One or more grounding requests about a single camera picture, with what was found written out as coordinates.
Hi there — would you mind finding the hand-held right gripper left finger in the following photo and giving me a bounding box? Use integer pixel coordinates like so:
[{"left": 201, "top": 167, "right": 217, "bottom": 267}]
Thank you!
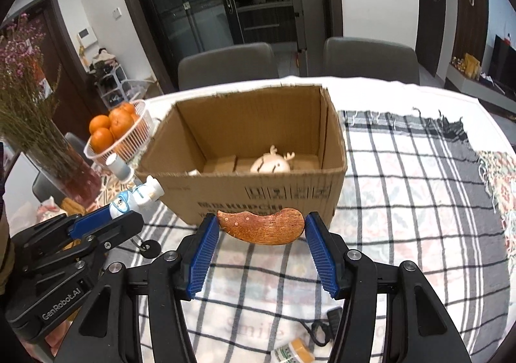
[{"left": 54, "top": 213, "right": 220, "bottom": 363}]

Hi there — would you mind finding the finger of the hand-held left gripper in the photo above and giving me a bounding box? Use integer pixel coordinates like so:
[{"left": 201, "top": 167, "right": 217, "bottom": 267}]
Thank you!
[
  {"left": 12, "top": 204, "right": 118, "bottom": 265},
  {"left": 22, "top": 211, "right": 144, "bottom": 277}
]

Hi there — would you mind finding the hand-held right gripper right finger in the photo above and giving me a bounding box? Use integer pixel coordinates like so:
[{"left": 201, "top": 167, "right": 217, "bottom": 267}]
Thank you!
[{"left": 305, "top": 212, "right": 472, "bottom": 363}]

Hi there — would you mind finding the snowman figurine keychain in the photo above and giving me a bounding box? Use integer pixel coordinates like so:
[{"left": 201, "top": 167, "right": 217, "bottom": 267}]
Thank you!
[{"left": 110, "top": 175, "right": 164, "bottom": 218}]

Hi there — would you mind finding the black head key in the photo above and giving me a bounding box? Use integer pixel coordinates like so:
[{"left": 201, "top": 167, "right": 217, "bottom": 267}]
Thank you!
[{"left": 131, "top": 236, "right": 160, "bottom": 259}]

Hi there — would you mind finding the brown wooden comb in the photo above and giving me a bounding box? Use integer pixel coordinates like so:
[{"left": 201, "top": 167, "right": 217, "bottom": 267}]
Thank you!
[{"left": 216, "top": 207, "right": 305, "bottom": 245}]

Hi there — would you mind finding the brown cardboard box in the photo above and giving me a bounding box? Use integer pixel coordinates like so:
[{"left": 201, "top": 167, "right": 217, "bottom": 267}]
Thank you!
[{"left": 135, "top": 85, "right": 348, "bottom": 227}]

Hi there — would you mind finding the cream deer figurine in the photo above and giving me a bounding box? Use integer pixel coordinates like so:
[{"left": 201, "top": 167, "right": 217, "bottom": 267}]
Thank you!
[{"left": 250, "top": 145, "right": 297, "bottom": 174}]

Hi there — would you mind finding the woven wicker box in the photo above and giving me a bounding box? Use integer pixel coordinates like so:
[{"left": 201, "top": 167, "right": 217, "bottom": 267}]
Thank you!
[{"left": 60, "top": 197, "right": 87, "bottom": 216}]

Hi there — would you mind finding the floral fabric tissue cover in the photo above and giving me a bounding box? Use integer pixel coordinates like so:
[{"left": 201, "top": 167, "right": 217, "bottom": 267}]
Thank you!
[{"left": 36, "top": 196, "right": 67, "bottom": 222}]

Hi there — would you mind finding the small white cylinder speaker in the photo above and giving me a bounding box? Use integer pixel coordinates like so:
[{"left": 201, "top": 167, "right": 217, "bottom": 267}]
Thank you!
[{"left": 105, "top": 153, "right": 134, "bottom": 182}]

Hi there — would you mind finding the glass vase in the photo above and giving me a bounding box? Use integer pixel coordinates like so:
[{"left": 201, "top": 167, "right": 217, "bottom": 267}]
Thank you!
[{"left": 20, "top": 121, "right": 103, "bottom": 206}]

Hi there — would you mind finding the grey plaid tablecloth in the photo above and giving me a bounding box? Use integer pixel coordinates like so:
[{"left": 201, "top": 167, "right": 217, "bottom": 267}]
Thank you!
[{"left": 97, "top": 109, "right": 509, "bottom": 363}]

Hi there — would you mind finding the white plastic fruit basket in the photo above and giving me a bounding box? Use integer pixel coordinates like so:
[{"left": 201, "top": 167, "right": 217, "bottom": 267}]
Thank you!
[{"left": 83, "top": 100, "right": 156, "bottom": 170}]

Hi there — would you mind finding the white pill bottle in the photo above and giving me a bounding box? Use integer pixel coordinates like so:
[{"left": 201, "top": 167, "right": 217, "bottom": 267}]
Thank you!
[{"left": 271, "top": 338, "right": 315, "bottom": 363}]

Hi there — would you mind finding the white shoe rack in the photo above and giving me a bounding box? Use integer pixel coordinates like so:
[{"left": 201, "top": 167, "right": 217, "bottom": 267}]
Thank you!
[{"left": 94, "top": 65, "right": 156, "bottom": 109}]

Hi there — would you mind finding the dried pink flower bouquet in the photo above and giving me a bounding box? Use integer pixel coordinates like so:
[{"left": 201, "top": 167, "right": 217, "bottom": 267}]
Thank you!
[{"left": 0, "top": 12, "right": 65, "bottom": 154}]

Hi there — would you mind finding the colourful patterned cloth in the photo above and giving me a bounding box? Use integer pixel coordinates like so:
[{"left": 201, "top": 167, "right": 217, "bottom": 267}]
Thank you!
[{"left": 478, "top": 150, "right": 516, "bottom": 263}]

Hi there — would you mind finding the glass sliding door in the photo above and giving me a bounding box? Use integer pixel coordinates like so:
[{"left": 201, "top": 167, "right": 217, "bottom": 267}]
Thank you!
[{"left": 133, "top": 0, "right": 243, "bottom": 65}]

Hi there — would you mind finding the white television cabinet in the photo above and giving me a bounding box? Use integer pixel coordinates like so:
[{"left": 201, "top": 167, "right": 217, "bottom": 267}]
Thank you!
[{"left": 443, "top": 65, "right": 516, "bottom": 122}]

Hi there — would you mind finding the yellow bag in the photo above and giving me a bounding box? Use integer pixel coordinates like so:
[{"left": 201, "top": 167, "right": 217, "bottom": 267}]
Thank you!
[{"left": 461, "top": 53, "right": 481, "bottom": 79}]

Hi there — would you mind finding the black television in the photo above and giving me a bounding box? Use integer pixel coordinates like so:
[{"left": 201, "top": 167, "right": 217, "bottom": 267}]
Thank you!
[{"left": 492, "top": 34, "right": 516, "bottom": 95}]

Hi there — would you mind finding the dark room door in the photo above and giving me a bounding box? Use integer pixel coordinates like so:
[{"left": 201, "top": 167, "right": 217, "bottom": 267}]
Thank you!
[{"left": 415, "top": 0, "right": 446, "bottom": 77}]

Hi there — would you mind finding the dark wardrobe door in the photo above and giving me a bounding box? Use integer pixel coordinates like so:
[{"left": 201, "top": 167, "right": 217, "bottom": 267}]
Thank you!
[{"left": 451, "top": 0, "right": 489, "bottom": 65}]

